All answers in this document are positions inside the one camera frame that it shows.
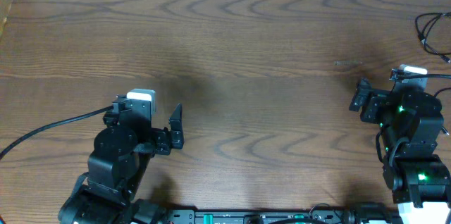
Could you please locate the black USB cable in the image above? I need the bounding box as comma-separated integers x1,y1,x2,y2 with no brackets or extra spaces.
421,11,451,45
414,11,451,63

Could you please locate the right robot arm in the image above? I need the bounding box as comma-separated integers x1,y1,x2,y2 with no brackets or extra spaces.
350,78,450,223

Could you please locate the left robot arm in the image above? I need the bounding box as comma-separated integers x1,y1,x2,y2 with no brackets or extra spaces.
58,100,184,223

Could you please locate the right camera cable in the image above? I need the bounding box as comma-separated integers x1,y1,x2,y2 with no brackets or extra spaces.
394,73,451,137

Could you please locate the camera cable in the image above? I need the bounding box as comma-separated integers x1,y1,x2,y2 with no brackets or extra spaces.
394,73,451,137
0,105,114,161

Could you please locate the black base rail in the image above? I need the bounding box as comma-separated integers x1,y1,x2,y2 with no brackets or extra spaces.
133,201,402,224

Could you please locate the left camera cable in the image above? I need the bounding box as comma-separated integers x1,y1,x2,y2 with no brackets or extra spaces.
0,105,114,161

